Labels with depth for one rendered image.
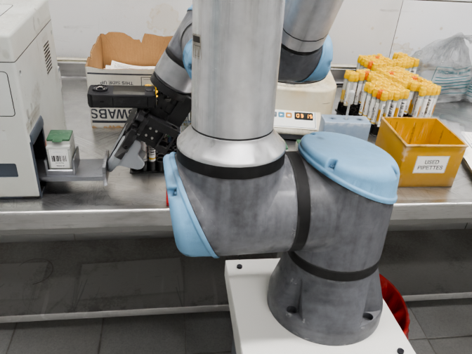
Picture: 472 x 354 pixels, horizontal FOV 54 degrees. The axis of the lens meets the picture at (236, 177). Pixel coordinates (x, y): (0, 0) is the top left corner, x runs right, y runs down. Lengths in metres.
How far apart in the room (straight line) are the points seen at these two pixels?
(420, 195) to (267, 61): 0.64
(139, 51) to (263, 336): 0.96
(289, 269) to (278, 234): 0.10
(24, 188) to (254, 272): 0.45
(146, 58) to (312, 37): 0.78
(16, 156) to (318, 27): 0.54
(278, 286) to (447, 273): 1.29
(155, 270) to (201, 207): 1.16
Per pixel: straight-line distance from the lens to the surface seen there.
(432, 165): 1.02
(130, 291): 1.55
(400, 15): 1.56
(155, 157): 0.96
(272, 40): 0.43
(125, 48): 1.36
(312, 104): 1.14
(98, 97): 0.81
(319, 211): 0.49
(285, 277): 0.59
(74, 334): 1.82
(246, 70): 0.42
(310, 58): 0.69
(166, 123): 0.83
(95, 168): 0.91
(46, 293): 1.60
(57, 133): 0.90
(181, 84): 0.79
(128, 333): 1.79
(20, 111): 0.83
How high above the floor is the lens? 1.38
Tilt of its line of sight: 32 degrees down
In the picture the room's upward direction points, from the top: 5 degrees clockwise
